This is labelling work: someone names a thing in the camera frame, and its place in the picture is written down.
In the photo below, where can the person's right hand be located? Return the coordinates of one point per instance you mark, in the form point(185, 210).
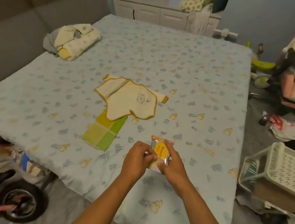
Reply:
point(176, 171)

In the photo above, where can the green baby cloth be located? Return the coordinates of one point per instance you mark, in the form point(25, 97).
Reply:
point(102, 135)

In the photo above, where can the orange foil packet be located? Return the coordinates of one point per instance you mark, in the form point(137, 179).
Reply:
point(160, 148)

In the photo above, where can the dotted cream blanket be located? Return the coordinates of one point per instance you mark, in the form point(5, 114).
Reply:
point(79, 44)

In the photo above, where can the white red plastic bag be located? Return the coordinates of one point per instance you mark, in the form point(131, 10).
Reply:
point(288, 129)

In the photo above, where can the grey padded headboard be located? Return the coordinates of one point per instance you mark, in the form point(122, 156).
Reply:
point(29, 30)

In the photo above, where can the white window seat cabinet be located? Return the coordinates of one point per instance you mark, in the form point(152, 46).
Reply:
point(150, 12)

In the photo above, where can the pink black balance bike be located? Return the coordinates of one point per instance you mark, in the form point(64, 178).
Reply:
point(20, 202)

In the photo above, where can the person's left forearm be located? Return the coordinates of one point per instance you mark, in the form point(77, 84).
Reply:
point(101, 206)

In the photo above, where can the white hanging cloth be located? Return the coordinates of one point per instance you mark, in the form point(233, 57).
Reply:
point(199, 21)

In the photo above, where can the grey cloth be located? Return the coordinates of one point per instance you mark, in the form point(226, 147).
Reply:
point(48, 41)

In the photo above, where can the cream patterned cloth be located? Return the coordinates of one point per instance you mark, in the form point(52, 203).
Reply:
point(194, 2)

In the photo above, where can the clear bag blue tape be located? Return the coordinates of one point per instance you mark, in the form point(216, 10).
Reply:
point(27, 162)

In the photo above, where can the person's right forearm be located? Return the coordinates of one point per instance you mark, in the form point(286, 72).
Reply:
point(203, 214)

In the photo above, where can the person's left hand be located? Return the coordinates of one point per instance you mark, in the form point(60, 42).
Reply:
point(135, 163)

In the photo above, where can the cream yellow-trimmed baby garment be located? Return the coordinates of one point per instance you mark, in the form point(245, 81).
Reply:
point(128, 101)

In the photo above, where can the white pipe valve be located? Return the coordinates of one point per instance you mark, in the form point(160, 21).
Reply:
point(225, 34)

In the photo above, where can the white plastic basket cart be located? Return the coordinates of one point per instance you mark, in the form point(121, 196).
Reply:
point(285, 167)

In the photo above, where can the blue patterned bed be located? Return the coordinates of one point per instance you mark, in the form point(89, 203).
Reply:
point(190, 81)

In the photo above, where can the green ride-on toy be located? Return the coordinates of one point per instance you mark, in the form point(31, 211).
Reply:
point(263, 65)

